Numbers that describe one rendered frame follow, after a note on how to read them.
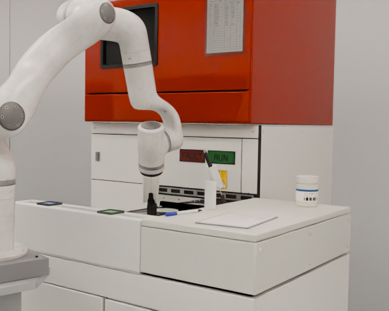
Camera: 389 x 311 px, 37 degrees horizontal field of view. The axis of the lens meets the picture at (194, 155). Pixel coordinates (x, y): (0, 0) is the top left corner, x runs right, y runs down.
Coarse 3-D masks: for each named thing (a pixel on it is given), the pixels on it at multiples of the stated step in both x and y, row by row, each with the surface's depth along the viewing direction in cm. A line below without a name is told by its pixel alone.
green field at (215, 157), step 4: (212, 152) 215; (216, 152) 214; (220, 152) 213; (224, 152) 212; (228, 152) 211; (232, 152) 210; (212, 156) 215; (216, 156) 214; (220, 156) 213; (224, 156) 212; (228, 156) 211; (232, 156) 210; (212, 160) 215; (216, 160) 214; (220, 160) 213; (224, 160) 212; (228, 160) 211; (232, 160) 210
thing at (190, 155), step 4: (180, 152) 223; (184, 152) 222; (188, 152) 221; (192, 152) 220; (196, 152) 219; (200, 152) 218; (180, 156) 223; (184, 156) 222; (188, 156) 221; (192, 156) 220; (196, 156) 219; (200, 156) 218; (188, 160) 221; (192, 160) 220; (196, 160) 219; (200, 160) 218
